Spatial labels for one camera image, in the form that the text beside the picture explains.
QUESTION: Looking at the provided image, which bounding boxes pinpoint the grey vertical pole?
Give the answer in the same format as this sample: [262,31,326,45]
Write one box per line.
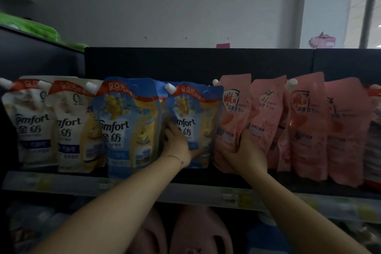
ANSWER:
[358,0,381,49]

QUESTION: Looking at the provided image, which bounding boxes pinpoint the person's right hand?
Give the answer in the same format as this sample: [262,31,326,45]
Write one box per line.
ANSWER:
[220,130,269,175]

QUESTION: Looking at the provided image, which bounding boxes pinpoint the person's left hand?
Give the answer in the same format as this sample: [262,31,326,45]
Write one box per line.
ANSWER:
[160,123,204,169]

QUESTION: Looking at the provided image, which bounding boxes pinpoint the white refill pouch red lettering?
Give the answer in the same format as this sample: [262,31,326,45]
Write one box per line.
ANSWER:
[8,203,69,254]

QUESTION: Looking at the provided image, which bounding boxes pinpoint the person's left forearm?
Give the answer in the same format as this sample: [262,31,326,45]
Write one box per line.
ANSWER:
[29,155,185,254]

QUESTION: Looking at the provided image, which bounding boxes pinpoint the blue detergent jug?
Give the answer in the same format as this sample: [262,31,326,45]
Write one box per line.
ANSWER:
[246,211,290,254]

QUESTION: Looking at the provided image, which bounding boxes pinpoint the pink bagged item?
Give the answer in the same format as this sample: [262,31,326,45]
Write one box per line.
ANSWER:
[308,32,337,49]

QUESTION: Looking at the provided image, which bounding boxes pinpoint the flat green pack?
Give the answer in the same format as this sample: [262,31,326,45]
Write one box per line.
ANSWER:
[0,12,61,42]
[66,43,89,52]

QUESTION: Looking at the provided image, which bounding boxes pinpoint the thin chain bracelet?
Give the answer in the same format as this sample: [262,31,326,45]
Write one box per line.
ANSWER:
[164,154,186,170]

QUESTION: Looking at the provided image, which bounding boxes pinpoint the dark metal shelf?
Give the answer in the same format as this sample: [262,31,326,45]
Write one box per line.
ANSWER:
[0,23,381,254]

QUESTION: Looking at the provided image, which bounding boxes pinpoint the orange OMO detergent pouches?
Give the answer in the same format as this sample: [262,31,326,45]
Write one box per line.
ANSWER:
[363,84,381,189]

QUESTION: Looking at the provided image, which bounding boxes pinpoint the person's right forearm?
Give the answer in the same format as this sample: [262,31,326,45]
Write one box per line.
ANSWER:
[246,169,373,254]

